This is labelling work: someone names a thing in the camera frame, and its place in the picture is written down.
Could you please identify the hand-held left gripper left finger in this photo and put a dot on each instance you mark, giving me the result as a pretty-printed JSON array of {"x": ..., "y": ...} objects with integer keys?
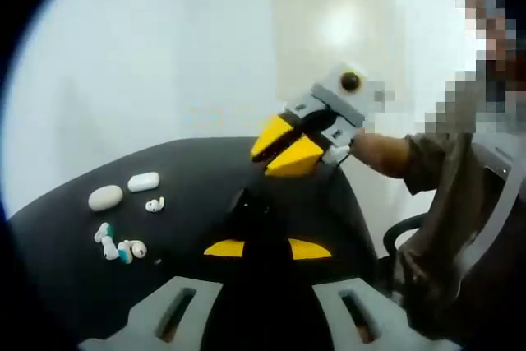
[{"x": 135, "y": 326}]

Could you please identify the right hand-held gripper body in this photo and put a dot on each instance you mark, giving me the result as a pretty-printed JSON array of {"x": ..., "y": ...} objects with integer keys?
[{"x": 361, "y": 100}]

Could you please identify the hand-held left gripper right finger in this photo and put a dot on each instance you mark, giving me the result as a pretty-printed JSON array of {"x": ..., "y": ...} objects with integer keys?
[{"x": 390, "y": 326}]

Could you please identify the black charging case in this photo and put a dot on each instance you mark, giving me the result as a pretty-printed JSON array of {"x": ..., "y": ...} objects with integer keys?
[{"x": 250, "y": 219}]

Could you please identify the white earphone with teal tip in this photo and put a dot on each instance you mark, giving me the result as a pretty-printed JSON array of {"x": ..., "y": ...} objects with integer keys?
[{"x": 137, "y": 249}]

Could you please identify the white stem earphone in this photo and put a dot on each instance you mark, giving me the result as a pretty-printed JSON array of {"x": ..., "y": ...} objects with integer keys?
[{"x": 154, "y": 205}]

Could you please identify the beige oval charging case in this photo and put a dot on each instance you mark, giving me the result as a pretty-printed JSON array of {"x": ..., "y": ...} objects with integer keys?
[{"x": 105, "y": 198}]

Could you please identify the white rounded charging case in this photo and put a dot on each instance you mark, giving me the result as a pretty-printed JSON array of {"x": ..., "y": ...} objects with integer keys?
[{"x": 143, "y": 182}]

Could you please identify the black office chair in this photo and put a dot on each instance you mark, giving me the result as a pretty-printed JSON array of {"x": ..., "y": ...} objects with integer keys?
[{"x": 400, "y": 229}]

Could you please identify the grey chest-worn device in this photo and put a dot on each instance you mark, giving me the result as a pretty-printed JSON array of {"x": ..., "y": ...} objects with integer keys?
[{"x": 503, "y": 199}]

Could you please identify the beige wall panel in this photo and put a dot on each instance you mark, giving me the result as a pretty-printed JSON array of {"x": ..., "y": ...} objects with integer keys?
[{"x": 296, "y": 38}]

